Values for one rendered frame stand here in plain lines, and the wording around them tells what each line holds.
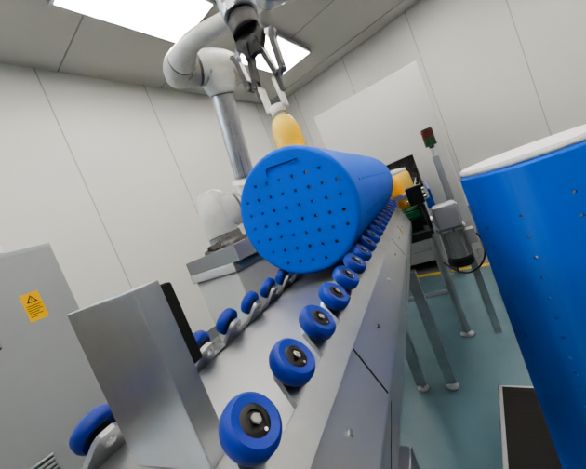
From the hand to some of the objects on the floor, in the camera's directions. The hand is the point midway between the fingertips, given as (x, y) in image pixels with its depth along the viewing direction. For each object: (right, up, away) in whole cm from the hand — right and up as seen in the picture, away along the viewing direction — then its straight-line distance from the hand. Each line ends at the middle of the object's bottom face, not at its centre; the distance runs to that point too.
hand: (273, 98), depth 71 cm
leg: (+85, -110, +72) cm, 156 cm away
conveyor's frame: (+115, -92, +158) cm, 216 cm away
